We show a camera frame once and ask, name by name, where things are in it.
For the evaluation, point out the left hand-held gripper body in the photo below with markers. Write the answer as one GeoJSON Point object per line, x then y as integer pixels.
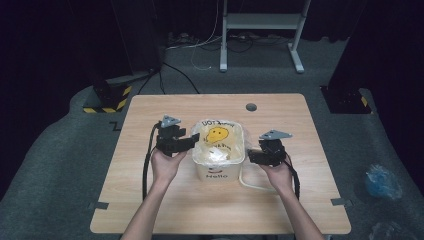
{"type": "Point", "coordinates": [166, 141]}

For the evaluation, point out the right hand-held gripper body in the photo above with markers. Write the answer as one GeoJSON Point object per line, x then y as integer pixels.
{"type": "Point", "coordinates": [273, 151]}

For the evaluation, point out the clear plastic bag yellow face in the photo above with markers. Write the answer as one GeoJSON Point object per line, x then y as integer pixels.
{"type": "Point", "coordinates": [218, 140]}

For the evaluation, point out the white plastic bin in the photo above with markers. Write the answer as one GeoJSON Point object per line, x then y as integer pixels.
{"type": "Point", "coordinates": [218, 171]}

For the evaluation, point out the person's right hand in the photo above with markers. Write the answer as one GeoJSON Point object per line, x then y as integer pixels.
{"type": "Point", "coordinates": [280, 176]}

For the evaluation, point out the person's left hand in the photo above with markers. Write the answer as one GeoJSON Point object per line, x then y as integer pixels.
{"type": "Point", "coordinates": [165, 168]}

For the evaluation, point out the round grey table grommet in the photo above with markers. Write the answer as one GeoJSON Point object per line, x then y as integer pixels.
{"type": "Point", "coordinates": [251, 107]}

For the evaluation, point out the black zigzag floor tape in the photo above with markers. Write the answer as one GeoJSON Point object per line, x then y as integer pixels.
{"type": "Point", "coordinates": [115, 126]}

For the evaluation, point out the yellow black striped base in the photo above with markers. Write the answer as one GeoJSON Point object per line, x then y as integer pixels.
{"type": "Point", "coordinates": [108, 101]}
{"type": "Point", "coordinates": [348, 100]}

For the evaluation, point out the grey tape strip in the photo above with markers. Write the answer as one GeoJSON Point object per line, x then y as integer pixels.
{"type": "Point", "coordinates": [99, 205]}
{"type": "Point", "coordinates": [341, 201]}

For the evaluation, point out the blue plastic bag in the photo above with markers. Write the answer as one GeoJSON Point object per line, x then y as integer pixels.
{"type": "Point", "coordinates": [380, 181]}

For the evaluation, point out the white metal stand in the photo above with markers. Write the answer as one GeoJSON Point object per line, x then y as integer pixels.
{"type": "Point", "coordinates": [263, 21]}

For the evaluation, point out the clear crumpled plastic bag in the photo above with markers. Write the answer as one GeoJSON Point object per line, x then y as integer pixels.
{"type": "Point", "coordinates": [390, 231]}

